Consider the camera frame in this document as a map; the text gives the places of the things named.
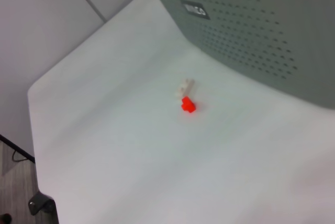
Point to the tiny white brick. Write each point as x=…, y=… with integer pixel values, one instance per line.
x=185, y=88

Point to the small orange-red brick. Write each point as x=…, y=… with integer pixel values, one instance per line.
x=188, y=105

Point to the grey-green perforated storage bin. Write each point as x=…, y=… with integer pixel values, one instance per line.
x=248, y=25

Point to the grey table foot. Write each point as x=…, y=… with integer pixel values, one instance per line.
x=42, y=203

